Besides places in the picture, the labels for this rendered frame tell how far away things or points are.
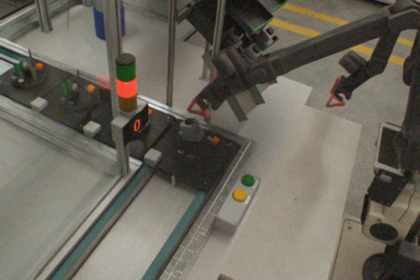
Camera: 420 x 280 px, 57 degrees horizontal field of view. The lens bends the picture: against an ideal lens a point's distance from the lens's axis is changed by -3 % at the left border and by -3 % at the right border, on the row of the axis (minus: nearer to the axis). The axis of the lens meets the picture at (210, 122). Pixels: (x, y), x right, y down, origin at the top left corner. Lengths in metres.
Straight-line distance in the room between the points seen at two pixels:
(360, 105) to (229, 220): 2.39
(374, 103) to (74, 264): 2.86
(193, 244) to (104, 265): 0.25
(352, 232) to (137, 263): 1.30
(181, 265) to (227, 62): 0.56
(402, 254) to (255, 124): 0.74
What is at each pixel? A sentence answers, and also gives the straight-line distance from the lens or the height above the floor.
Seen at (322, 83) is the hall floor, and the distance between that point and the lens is 3.53.
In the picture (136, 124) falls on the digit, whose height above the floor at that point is 1.21.
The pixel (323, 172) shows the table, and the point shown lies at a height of 0.86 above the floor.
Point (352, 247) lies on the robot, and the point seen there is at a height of 0.28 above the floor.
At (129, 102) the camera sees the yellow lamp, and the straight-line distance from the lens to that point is 1.05.
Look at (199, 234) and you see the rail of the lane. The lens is 1.19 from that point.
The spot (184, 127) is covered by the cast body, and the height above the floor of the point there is 1.09.
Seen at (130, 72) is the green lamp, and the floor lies 1.39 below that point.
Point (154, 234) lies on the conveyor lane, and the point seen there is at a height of 0.92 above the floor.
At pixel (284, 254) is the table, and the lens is 1.32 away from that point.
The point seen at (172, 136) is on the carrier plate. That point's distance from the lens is 1.41.
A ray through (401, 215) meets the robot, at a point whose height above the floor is 0.85.
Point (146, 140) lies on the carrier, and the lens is 1.40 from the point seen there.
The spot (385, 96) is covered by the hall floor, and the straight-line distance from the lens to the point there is 3.67.
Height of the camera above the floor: 1.98
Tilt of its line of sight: 43 degrees down
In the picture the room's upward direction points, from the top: 8 degrees clockwise
